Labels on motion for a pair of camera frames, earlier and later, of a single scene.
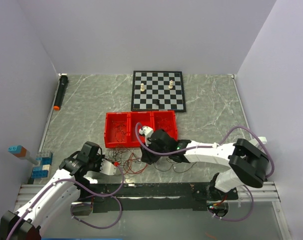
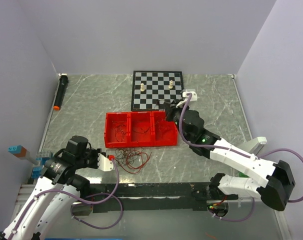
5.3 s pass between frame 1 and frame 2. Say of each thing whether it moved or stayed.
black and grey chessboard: stayed
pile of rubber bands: moved
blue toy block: stayed
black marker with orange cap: stayed
